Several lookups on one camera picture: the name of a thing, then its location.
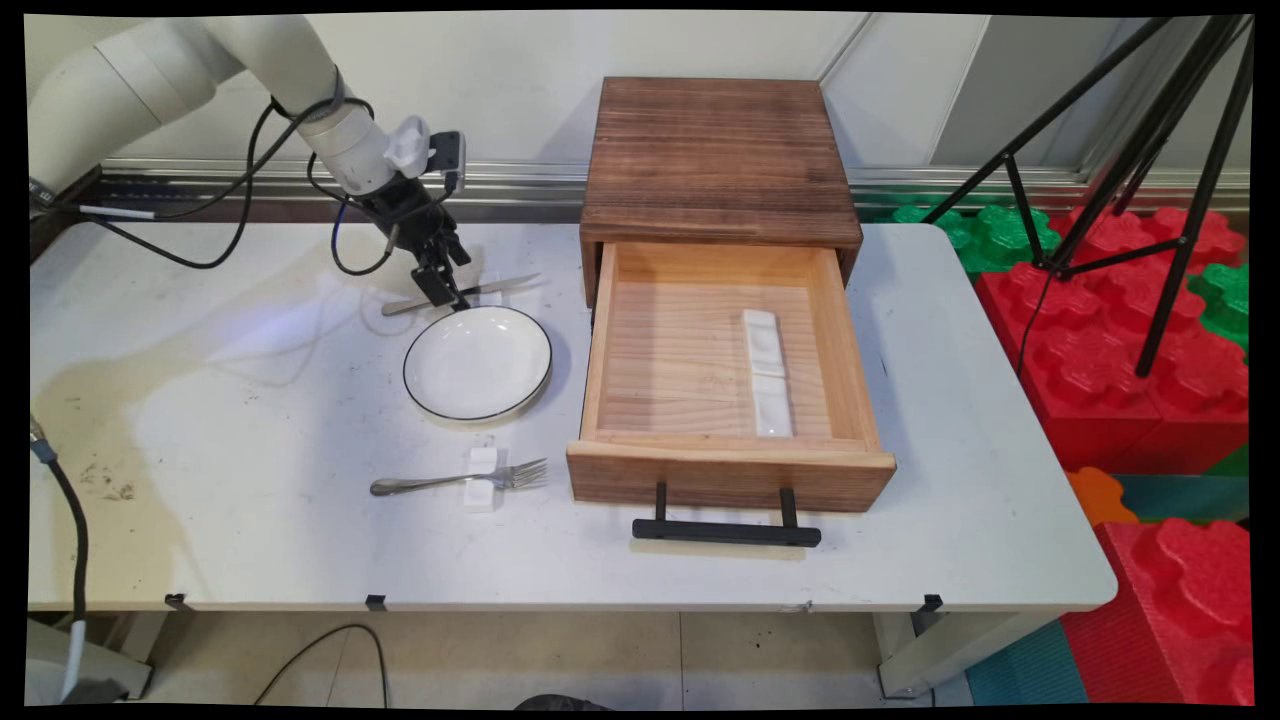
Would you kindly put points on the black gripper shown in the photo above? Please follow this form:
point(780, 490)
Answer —
point(410, 215)

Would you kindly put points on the serrated silver table knife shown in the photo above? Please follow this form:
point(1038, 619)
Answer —
point(500, 284)

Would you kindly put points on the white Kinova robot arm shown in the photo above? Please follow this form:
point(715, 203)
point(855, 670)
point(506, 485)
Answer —
point(150, 70)

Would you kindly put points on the white plate with black rim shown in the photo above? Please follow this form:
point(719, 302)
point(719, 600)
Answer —
point(478, 362)

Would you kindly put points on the silver metal fork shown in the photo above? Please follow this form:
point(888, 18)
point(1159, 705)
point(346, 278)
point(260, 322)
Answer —
point(420, 485)

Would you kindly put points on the white ceramic cutlery rest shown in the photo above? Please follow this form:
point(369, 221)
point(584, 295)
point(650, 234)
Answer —
point(772, 408)
point(480, 500)
point(762, 340)

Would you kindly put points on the light wooden drawer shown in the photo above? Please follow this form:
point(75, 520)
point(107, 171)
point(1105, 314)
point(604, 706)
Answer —
point(680, 370)

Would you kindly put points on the dark wooden board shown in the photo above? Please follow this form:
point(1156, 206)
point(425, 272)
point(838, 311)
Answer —
point(715, 150)

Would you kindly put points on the green foam block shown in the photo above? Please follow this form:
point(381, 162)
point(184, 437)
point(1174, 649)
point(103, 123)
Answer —
point(1225, 300)
point(990, 235)

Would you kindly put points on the white table leg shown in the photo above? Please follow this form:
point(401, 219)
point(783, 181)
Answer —
point(920, 650)

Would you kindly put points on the large red foam block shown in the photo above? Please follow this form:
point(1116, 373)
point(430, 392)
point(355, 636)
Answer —
point(1090, 370)

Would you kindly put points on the orange foam piece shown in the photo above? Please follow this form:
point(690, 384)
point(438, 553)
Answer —
point(1098, 495)

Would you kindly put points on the teal foam mat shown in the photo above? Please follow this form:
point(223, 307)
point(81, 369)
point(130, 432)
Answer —
point(1180, 497)
point(1025, 665)

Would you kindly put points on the black tripod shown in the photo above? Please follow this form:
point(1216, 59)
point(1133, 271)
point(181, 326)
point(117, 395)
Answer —
point(1185, 250)

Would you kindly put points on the aluminium wall rail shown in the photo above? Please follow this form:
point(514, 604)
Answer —
point(520, 183)

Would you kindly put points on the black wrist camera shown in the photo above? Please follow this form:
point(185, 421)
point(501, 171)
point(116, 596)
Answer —
point(448, 155)

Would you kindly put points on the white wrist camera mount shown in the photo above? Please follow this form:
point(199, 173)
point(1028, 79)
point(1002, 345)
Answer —
point(408, 145)

